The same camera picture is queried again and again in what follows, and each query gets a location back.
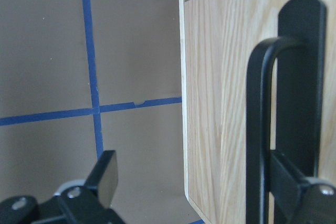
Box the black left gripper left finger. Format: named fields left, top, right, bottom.
left=1, top=151, right=123, bottom=223

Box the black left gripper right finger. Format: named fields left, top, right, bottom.
left=270, top=150, right=335, bottom=223

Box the black drawer handle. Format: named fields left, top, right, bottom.
left=246, top=0, right=327, bottom=223

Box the wooden drawer cabinet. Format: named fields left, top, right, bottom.
left=179, top=0, right=222, bottom=223

